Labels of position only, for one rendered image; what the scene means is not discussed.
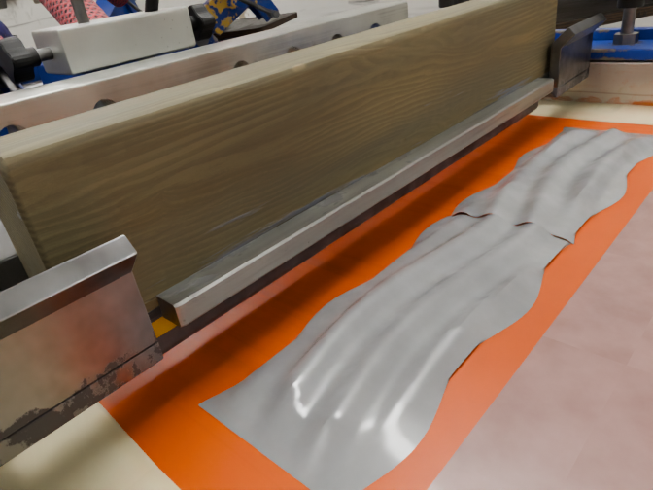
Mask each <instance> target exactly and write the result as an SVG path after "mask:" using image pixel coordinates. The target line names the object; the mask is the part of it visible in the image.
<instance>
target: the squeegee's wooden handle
mask: <svg viewBox="0 0 653 490"><path fill-rule="evenodd" d="M557 5H558V0H469V1H466V2H463V3H460V4H457V5H453V6H450V7H446V8H443V9H439V10H436V11H433V12H429V13H426V14H422V15H419V16H415V17H410V18H407V19H403V20H400V21H397V22H393V23H390V24H386V25H383V26H379V27H376V28H372V29H369V30H365V31H363V32H360V33H356V34H353V35H349V36H346V37H342V38H339V39H335V40H332V41H329V42H325V43H322V44H319V45H316V46H312V47H309V48H305V49H302V50H298V51H295V52H289V53H286V54H282V55H279V56H275V57H272V58H268V59H266V60H263V61H259V62H256V63H252V64H249V65H245V66H242V67H238V68H235V69H231V70H228V71H225V72H222V73H219V74H215V75H212V76H208V77H205V78H201V79H198V80H195V81H191V82H188V83H184V84H181V85H177V86H174V87H169V88H165V89H162V90H159V91H155V92H152V93H148V94H145V95H141V96H138V97H134V98H131V99H127V100H124V101H122V102H118V103H115V104H111V105H108V106H104V107H101V108H97V109H94V110H91V111H87V112H84V113H80V114H78V115H74V116H71V117H67V118H64V119H60V120H57V121H54V122H48V123H44V124H41V125H37V126H34V127H30V128H27V129H25V130H21V131H18V132H14V133H11V134H7V135H4V136H0V219H1V221H2V223H3V225H4V227H5V229H6V232H7V233H8V235H9V237H10V239H11V241H12V243H13V245H14V247H15V249H16V251H17V254H18V256H19V258H20V261H21V263H22V265H23V267H24V269H25V271H26V273H27V275H28V277H29V278H31V277H33V276H35V275H37V274H40V273H42V272H44V271H46V270H48V269H50V268H52V267H55V266H57V265H59V264H61V263H64V262H67V261H69V260H71V259H73V258H75V257H77V256H78V255H81V254H83V253H85V252H87V251H89V250H91V249H93V248H96V247H98V246H100V245H102V244H104V243H106V242H109V241H111V240H113V239H115V238H117V237H119V236H121V235H125V236H126V238H127V239H128V240H129V242H130V243H131V245H132V246H133V247H134V249H135V250H136V251H137V258H136V261H135V264H134V266H133V269H132V272H133V275H134V278H135V280H136V283H137V286H138V289H139V291H140V294H141V297H142V299H143V302H144V304H145V307H146V309H147V312H148V315H149V317H150V320H151V323H152V322H154V321H156V320H157V319H159V318H161V317H162V316H163V314H162V312H161V309H160V306H159V303H158V300H157V297H156V295H158V294H160V293H162V292H163V291H165V290H167V289H169V288H171V287H172V286H174V285H176V284H178V283H179V282H181V281H183V280H185V279H186V278H188V277H190V276H192V275H193V274H194V273H196V272H198V271H199V270H201V269H203V268H205V267H206V266H208V265H210V264H212V263H214V262H216V261H218V260H219V259H221V258H223V257H225V256H226V255H228V254H230V253H232V252H233V251H235V250H237V249H239V248H240V247H242V246H244V245H246V244H247V243H249V242H251V241H253V240H254V239H256V238H258V237H260V236H261V235H263V234H265V233H267V232H269V231H270V230H272V229H274V228H275V227H277V226H279V225H281V224H282V223H284V222H286V221H288V220H289V219H291V218H293V217H295V216H296V215H298V214H300V213H302V212H303V211H305V210H307V209H309V208H310V207H312V206H314V205H316V204H317V203H319V202H321V201H323V200H324V199H326V198H328V197H330V196H331V195H333V194H335V193H337V192H339V191H341V190H343V189H344V188H346V187H348V186H350V185H351V184H353V183H355V182H357V181H358V180H359V179H361V178H363V177H365V176H366V175H368V174H370V173H372V172H373V171H375V170H377V169H379V168H380V167H382V166H384V165H386V164H387V163H389V162H391V161H393V160H394V159H396V158H399V157H400V156H402V155H404V154H406V153H407V152H409V151H411V150H413V149H414V148H416V147H418V146H420V145H421V144H423V143H425V142H427V141H428V140H430V139H431V138H433V137H434V136H436V135H438V134H440V133H441V132H443V131H445V130H447V129H448V128H450V127H452V126H454V125H456V124H457V123H460V122H462V121H463V120H465V119H467V118H469V117H470V116H472V115H474V114H476V113H477V112H479V111H481V110H483V109H484V108H486V107H488V106H490V105H491V104H493V103H495V102H497V101H498V100H500V99H502V98H503V97H504V96H506V95H508V94H510V93H511V92H513V91H515V90H517V89H518V88H521V87H523V86H524V85H526V84H528V83H530V82H531V81H533V80H535V79H537V78H549V71H550V57H551V45H552V43H553V42H554V41H555V30H556V17H557Z"/></svg>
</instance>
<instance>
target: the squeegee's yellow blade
mask: <svg viewBox="0 0 653 490"><path fill-rule="evenodd" d="M152 326H153V328H154V331H155V336H156V338H158V337H160V336H161V335H163V334H165V333H167V332H168V331H170V330H171V329H173V328H175V327H176V326H177V325H175V324H174V323H172V322H170V321H169V320H167V319H165V318H164V317H161V318H159V319H157V320H156V321H154V322H152Z"/></svg>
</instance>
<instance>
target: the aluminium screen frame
mask: <svg viewBox="0 0 653 490"><path fill-rule="evenodd" d="M541 99H543V100H560V101H576V102H594V103H610V104H627V105H643V106H653V61H616V60H590V67H589V76H588V78H586V79H585V80H583V81H582V82H580V83H579V84H577V85H576V86H574V87H572V88H571V89H569V90H568V91H566V92H565V93H563V94H562V95H560V96H559V97H557V98H556V97H543V98H541Z"/></svg>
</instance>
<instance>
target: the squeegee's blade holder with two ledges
mask: <svg viewBox="0 0 653 490"><path fill-rule="evenodd" d="M553 86H554V79H552V78H537V79H535V80H533V81H531V82H530V83H528V84H526V85H524V86H523V87H520V88H518V89H517V90H515V91H513V92H511V93H510V94H508V95H506V96H504V97H503V98H502V99H500V100H498V101H497V102H495V103H493V104H491V105H490V106H488V107H486V108H484V109H483V110H481V111H479V112H477V113H476V114H474V115H472V116H470V117H469V118H467V119H465V120H463V121H462V122H459V123H457V124H456V125H454V126H452V127H450V128H448V129H447V130H445V131H443V132H441V133H440V134H438V135H436V136H434V137H433V138H431V139H430V140H428V141H427V142H425V143H423V144H421V145H420V146H418V147H416V148H414V149H413V150H411V151H409V152H407V153H406V154H404V155H402V156H400V157H398V158H396V159H394V160H393V161H391V162H389V163H387V164H386V165H384V166H382V167H380V168H379V169H377V170H375V171H373V172H372V173H370V174H368V175H366V176H365V177H363V178H361V179H359V180H358V181H357V182H355V183H353V184H351V185H350V186H348V187H346V188H344V189H343V190H341V191H339V192H337V193H335V194H333V195H331V196H330V197H328V198H326V199H324V200H323V201H321V202H319V203H317V204H316V205H314V206H312V207H310V208H309V209H307V210H305V211H303V212H302V213H300V214H298V215H296V216H295V217H293V218H291V219H289V220H288V221H286V222H284V223H282V224H281V225H279V226H277V227H275V228H274V229H272V230H270V231H269V232H267V233H265V234H263V235H261V236H260V237H258V238H256V239H254V240H253V241H251V242H249V243H247V244H246V245H244V246H242V247H240V248H239V249H237V250H235V251H233V252H232V253H230V254H228V255H226V256H225V257H223V258H221V259H219V260H218V261H216V262H213V263H212V264H210V265H208V266H206V267H205V268H203V269H201V270H199V271H198V272H196V273H194V274H193V275H192V276H190V277H188V278H186V279H185V280H183V281H181V282H179V283H178V284H176V285H174V286H172V287H171V288H169V289H167V290H165V291H163V292H162V293H160V294H158V295H156V297H157V300H158V303H159V306H160V309H161V312H162V314H163V316H162V317H164V318H165V319H167V320H169V321H170V322H172V323H174V324H175V325H177V326H178V327H183V326H186V325H187V324H189V323H191V322H192V321H194V320H195V319H197V318H198V317H200V316H202V315H203V314H205V313H206V312H208V311H209V310H211V309H213V308H214V307H216V306H217V305H219V304H220V303H222V302H223V301H225V300H227V299H228V298H230V297H232V296H233V295H235V294H237V293H238V292H240V291H241V290H243V289H244V288H246V287H248V286H249V285H251V284H252V283H254V282H255V281H257V280H258V279H259V278H261V277H262V276H264V275H265V274H267V273H269V272H270V271H272V270H273V269H275V268H276V267H278V266H280V265H281V264H283V263H285V262H286V261H288V260H290V259H291V258H293V257H294V256H296V255H297V254H299V253H301V252H302V251H304V250H305V249H307V248H308V247H310V246H312V245H313V244H315V243H316V242H318V241H319V240H321V239H322V238H324V237H326V236H327V235H329V234H330V233H332V232H333V231H335V230H337V229H338V228H340V227H342V226H343V225H345V224H347V223H348V222H350V221H351V220H353V219H354V218H356V217H357V216H358V215H360V214H361V213H363V212H364V211H366V210H368V209H369V208H371V207H372V206H374V205H375V204H377V203H379V202H380V201H382V200H383V199H385V198H386V197H388V196H390V195H391V194H393V193H395V192H396V191H398V190H400V189H401V188H403V187H404V186H406V185H407V184H409V183H411V182H412V181H414V180H415V179H417V178H418V177H420V176H422V175H423V174H425V173H426V172H428V171H429V170H431V169H432V168H434V167H436V165H438V164H439V163H441V162H442V161H444V160H446V159H447V158H449V157H451V156H452V155H454V154H456V153H457V152H459V151H460V150H462V149H463V148H465V147H467V146H468V145H470V144H471V143H473V142H474V141H476V140H478V139H479V138H481V137H482V136H484V135H485V134H487V133H489V132H490V131H492V130H493V129H495V128H496V127H498V126H500V125H501V124H503V123H505V122H506V121H508V120H510V119H511V118H513V117H514V116H516V115H517V114H519V113H521V112H522V111H524V110H525V109H527V108H528V107H530V106H531V105H533V104H534V103H535V102H537V101H538V100H540V99H541V98H543V97H545V96H546V95H548V94H549V93H551V92H552V91H553Z"/></svg>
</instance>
